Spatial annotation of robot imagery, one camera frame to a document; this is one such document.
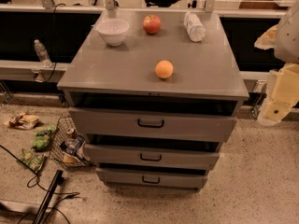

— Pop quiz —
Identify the grey bottom drawer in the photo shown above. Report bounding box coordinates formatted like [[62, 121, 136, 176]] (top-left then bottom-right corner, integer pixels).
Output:
[[95, 168, 207, 189]]

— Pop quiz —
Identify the wire mesh basket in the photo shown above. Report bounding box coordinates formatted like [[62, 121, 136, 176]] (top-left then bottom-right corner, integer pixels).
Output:
[[50, 117, 90, 170]]

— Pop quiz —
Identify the grey drawer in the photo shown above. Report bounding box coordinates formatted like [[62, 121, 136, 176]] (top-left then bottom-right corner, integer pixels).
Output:
[[95, 168, 207, 189], [84, 142, 219, 170], [69, 107, 236, 142]]

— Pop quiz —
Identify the grey top drawer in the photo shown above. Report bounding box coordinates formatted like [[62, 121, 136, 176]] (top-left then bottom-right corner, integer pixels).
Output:
[[69, 107, 236, 142]]

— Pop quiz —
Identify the soda can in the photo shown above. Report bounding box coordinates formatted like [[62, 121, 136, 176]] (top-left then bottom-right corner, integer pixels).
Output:
[[66, 128, 78, 138]]

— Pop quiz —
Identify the black floor cable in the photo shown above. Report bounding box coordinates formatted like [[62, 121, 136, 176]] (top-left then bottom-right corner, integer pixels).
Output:
[[0, 144, 82, 224]]

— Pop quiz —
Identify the green chip bag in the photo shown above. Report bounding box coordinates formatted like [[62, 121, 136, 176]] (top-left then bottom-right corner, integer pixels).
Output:
[[32, 125, 57, 151]]

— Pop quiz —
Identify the clear plastic water bottle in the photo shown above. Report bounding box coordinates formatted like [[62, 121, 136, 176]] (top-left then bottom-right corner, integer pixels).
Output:
[[184, 12, 206, 42]]

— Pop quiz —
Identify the blue white snack bag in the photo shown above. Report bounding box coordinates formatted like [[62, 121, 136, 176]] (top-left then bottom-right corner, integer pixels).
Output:
[[60, 135, 87, 162]]

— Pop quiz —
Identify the brown snack wrapper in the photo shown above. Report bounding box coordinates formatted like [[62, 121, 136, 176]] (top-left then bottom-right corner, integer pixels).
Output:
[[4, 113, 39, 130]]

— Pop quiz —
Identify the grey drawer cabinet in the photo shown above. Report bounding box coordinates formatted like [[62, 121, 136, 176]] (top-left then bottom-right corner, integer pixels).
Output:
[[56, 8, 250, 192]]

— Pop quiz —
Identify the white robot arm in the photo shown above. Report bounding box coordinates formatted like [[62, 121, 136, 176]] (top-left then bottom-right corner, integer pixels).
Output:
[[254, 0, 299, 126]]

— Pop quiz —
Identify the black metal bar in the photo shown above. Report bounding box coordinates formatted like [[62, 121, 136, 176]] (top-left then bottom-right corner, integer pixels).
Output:
[[33, 170, 63, 224]]

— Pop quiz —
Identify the white ceramic bowl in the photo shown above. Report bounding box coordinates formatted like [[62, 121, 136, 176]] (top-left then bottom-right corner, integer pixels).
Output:
[[95, 19, 129, 46]]

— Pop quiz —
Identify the green snack bag lower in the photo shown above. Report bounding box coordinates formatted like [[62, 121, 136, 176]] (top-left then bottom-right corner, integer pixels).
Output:
[[20, 148, 45, 173]]

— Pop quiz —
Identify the red apple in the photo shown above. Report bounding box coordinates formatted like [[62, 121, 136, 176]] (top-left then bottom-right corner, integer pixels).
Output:
[[143, 15, 161, 35]]

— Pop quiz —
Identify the small upright plastic bottle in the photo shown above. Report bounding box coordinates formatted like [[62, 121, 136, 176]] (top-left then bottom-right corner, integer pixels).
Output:
[[34, 39, 52, 68]]

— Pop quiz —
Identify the orange fruit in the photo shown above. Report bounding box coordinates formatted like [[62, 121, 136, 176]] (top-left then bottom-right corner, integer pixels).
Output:
[[155, 61, 174, 79]]

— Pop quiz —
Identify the grey middle drawer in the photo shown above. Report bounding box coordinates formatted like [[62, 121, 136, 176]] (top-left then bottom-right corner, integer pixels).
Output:
[[84, 142, 219, 170]]

